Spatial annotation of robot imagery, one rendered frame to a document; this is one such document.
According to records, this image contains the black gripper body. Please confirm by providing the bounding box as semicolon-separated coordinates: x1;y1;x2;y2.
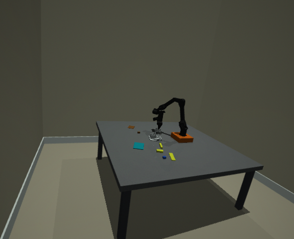
157;116;163;125

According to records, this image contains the teal flat rectangular plate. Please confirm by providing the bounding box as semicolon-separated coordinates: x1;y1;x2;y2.
133;142;144;150

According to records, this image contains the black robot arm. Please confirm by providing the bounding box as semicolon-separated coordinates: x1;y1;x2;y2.
152;98;188;136

